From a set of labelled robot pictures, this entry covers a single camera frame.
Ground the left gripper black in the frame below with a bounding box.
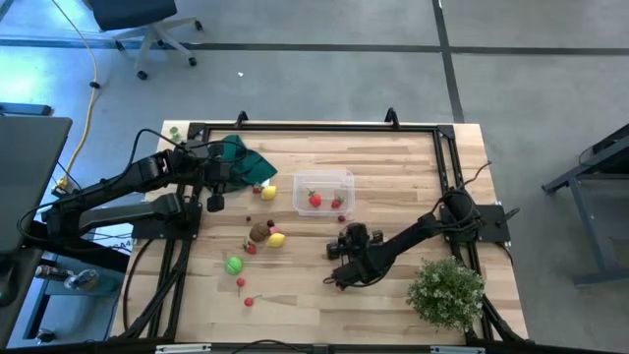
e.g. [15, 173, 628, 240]
[200, 146, 252, 214]

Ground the brown plastic kiwi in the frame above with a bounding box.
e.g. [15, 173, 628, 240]
[249, 222, 271, 244]

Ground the clear plastic tupperware container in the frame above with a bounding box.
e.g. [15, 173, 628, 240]
[292, 169, 356, 218]

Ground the dark green cloth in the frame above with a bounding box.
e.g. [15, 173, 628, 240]
[209, 134, 279, 194]

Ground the potted green plant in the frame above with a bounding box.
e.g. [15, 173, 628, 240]
[405, 255, 487, 333]

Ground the white printed sheet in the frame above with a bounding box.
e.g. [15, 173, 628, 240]
[90, 223, 137, 255]

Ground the clear plastic water bottle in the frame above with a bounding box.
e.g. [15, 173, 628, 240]
[63, 268, 99, 291]

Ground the black office chair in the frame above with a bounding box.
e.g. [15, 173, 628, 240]
[86, 0, 204, 82]

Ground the dark grey desk top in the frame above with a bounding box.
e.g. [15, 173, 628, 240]
[0, 115, 74, 255]

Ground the dark flat bar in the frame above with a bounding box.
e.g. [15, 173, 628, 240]
[0, 101, 53, 117]

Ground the dark metal side table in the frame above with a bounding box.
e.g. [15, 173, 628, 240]
[542, 122, 629, 289]

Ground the black aluminium table frame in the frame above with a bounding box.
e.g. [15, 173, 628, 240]
[110, 106, 530, 345]

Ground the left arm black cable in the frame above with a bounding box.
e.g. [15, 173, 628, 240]
[122, 128, 250, 198]

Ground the silver metal bracket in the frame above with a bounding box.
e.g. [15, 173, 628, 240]
[155, 343, 212, 354]
[430, 345, 486, 354]

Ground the black floor cable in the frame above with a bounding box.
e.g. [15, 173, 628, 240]
[121, 239, 151, 333]

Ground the yellow power cable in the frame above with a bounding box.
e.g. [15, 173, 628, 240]
[50, 0, 99, 191]

